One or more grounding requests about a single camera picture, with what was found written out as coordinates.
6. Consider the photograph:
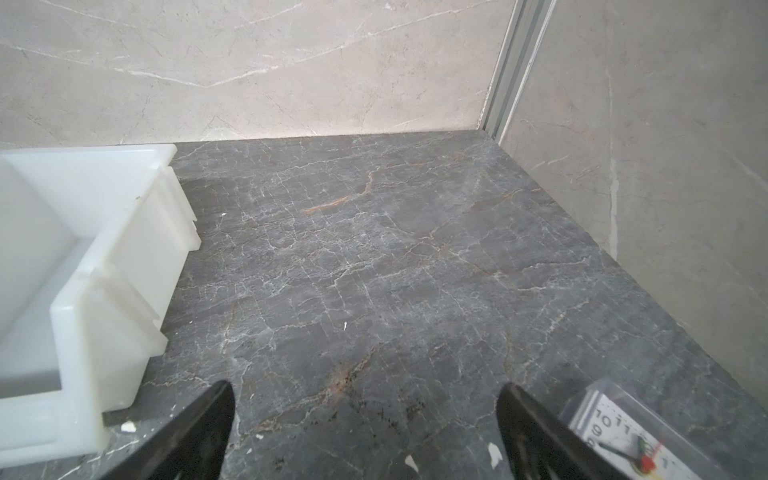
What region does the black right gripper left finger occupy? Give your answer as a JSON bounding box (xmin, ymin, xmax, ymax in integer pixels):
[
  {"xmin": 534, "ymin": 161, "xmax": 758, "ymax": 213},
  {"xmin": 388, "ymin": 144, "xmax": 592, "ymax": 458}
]
[{"xmin": 103, "ymin": 380, "xmax": 236, "ymax": 479}]

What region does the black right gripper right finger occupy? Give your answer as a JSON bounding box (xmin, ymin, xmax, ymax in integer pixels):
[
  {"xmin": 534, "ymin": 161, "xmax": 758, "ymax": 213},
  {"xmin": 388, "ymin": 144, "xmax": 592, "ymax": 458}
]
[{"xmin": 495, "ymin": 382, "xmax": 626, "ymax": 480}]

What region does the small clear case clock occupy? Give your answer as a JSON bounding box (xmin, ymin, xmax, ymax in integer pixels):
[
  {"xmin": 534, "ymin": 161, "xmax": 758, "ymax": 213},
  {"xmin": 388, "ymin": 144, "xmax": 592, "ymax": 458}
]
[{"xmin": 560, "ymin": 379, "xmax": 728, "ymax": 479}]

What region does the white right plastic bin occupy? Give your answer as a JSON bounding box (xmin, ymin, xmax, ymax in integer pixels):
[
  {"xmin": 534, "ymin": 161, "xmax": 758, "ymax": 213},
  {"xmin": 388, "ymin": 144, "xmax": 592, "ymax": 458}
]
[{"xmin": 1, "ymin": 144, "xmax": 201, "ymax": 467}]

